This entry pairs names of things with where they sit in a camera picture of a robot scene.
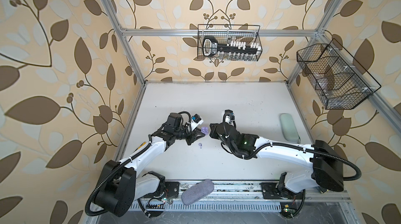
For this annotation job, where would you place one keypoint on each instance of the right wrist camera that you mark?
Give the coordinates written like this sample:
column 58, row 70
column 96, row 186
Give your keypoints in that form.
column 229, row 117

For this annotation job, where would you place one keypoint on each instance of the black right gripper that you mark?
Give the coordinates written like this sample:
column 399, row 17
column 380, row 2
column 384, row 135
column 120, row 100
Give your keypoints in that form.
column 213, row 130

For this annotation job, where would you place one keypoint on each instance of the black wire basket right wall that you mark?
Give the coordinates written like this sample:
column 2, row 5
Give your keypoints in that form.
column 340, row 80

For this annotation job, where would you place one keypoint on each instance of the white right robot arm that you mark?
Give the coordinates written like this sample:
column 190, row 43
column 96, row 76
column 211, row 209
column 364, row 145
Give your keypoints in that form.
column 320, row 164

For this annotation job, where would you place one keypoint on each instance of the purple round charging case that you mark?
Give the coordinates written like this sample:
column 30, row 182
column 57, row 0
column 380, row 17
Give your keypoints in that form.
column 205, row 130

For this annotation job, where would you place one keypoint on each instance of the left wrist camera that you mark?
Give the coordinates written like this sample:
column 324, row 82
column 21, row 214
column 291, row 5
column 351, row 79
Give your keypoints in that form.
column 196, row 121

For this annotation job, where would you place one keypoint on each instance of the black wire basket wall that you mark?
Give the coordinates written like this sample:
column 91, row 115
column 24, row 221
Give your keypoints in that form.
column 340, row 80
column 236, row 32

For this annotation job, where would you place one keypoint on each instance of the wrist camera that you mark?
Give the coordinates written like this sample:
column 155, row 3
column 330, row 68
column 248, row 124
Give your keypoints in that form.
column 196, row 121
column 229, row 117

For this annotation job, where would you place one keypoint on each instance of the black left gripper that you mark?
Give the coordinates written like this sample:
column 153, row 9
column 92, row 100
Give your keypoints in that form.
column 193, row 137

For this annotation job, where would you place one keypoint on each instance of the black wire basket back wall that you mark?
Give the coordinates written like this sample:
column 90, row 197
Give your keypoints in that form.
column 236, row 32

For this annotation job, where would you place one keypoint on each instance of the black socket holder rail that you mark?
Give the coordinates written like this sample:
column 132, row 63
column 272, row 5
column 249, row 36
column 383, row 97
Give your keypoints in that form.
column 211, row 47

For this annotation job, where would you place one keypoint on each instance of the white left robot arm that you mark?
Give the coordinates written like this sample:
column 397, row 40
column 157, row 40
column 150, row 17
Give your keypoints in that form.
column 121, row 182

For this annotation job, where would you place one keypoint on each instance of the grey felt glasses case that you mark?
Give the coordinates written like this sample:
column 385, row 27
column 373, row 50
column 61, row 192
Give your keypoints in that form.
column 197, row 192

